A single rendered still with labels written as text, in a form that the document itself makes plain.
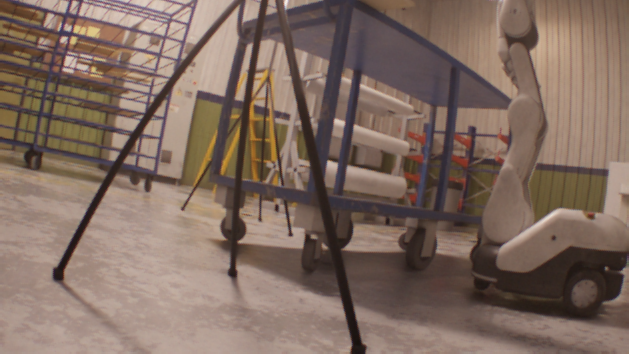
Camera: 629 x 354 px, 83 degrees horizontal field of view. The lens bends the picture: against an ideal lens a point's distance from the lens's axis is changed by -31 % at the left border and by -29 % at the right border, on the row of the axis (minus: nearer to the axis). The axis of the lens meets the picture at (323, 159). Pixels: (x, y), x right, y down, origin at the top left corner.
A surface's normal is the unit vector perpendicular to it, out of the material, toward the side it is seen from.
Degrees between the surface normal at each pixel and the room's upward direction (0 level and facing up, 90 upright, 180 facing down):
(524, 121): 90
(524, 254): 90
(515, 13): 91
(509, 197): 90
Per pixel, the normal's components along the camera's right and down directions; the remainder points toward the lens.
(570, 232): -0.59, -0.15
